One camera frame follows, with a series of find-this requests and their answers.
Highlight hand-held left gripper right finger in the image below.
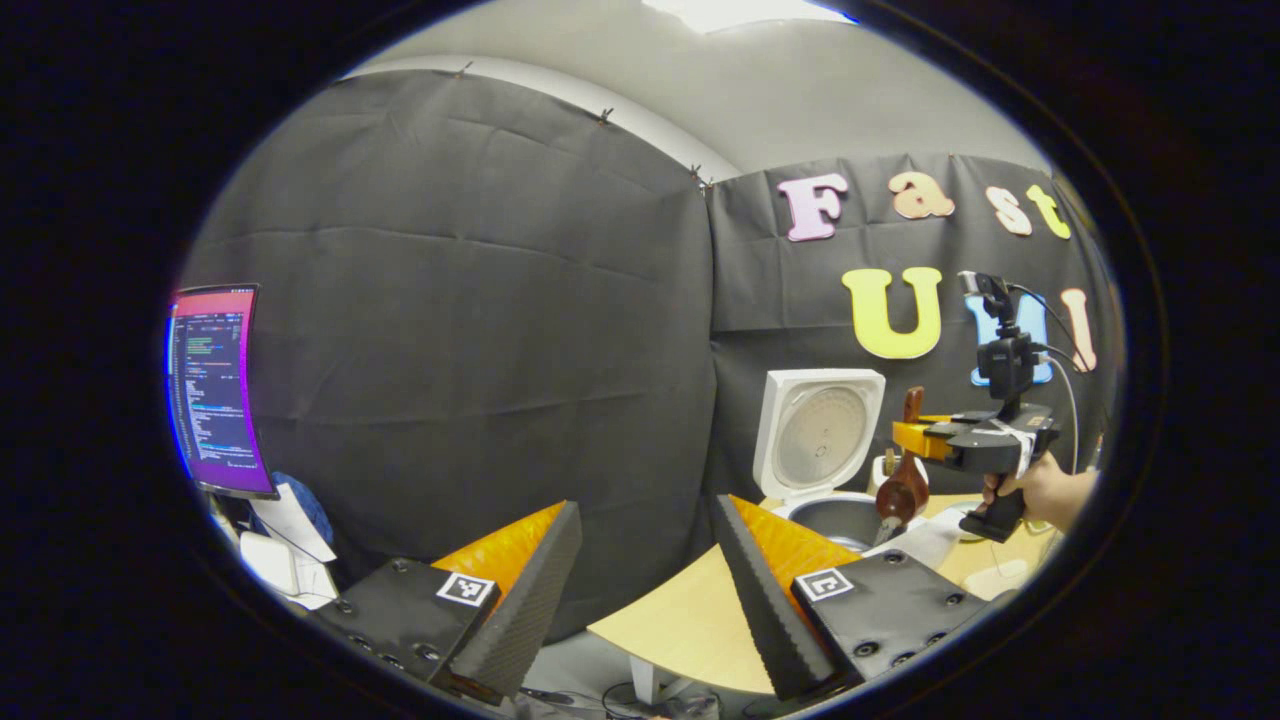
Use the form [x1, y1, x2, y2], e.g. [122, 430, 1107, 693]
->
[712, 496, 991, 701]

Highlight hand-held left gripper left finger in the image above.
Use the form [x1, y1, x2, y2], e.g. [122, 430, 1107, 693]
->
[318, 501, 584, 701]

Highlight brown wooden spoon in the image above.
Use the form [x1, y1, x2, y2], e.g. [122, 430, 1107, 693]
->
[875, 386, 931, 546]

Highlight white rice cooker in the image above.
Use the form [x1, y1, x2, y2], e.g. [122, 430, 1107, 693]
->
[752, 368, 966, 576]

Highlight blue cloth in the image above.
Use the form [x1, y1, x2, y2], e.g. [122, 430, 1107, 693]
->
[275, 472, 336, 546]

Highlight white paper sheets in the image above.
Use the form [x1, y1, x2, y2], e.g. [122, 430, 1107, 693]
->
[250, 483, 338, 603]

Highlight white box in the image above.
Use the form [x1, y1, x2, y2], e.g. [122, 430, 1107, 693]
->
[240, 530, 301, 596]

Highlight black backdrop cloth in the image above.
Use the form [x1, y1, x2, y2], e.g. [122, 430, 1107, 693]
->
[180, 68, 1126, 641]

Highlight computer monitor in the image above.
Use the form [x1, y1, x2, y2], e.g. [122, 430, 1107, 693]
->
[165, 283, 279, 501]

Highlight large ceiling light panel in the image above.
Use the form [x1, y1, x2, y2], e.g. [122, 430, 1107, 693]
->
[640, 0, 856, 33]

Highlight thin gripper cable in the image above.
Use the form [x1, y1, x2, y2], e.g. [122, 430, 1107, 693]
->
[1010, 283, 1088, 473]

